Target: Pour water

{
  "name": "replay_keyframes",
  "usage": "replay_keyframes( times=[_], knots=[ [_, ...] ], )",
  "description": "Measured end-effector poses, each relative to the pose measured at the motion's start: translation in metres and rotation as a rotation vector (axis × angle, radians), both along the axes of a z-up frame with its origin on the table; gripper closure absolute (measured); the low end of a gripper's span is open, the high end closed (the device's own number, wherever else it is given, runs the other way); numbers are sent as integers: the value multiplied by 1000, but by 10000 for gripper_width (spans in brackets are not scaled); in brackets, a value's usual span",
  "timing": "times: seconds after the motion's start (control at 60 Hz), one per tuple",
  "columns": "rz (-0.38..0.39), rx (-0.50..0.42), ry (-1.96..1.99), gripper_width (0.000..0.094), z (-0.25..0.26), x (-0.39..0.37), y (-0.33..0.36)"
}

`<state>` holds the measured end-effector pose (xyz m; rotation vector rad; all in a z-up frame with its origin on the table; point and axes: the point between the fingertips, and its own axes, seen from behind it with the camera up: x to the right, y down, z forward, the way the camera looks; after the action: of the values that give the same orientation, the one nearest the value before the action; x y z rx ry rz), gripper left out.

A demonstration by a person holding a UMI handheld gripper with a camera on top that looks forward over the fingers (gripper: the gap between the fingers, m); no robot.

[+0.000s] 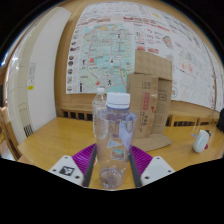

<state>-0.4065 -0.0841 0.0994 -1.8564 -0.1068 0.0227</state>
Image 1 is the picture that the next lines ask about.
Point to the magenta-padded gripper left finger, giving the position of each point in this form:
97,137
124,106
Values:
66,168

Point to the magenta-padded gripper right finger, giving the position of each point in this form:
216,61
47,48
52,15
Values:
156,168

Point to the clear bottle with wide cap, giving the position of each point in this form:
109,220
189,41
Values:
113,133

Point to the white ceramic mug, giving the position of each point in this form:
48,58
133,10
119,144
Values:
201,141

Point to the wooden chair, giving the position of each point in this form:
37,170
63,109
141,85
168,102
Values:
8,133

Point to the brown cardboard box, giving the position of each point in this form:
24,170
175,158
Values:
146,100

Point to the slim clear bottle, red label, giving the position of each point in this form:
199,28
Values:
99,100

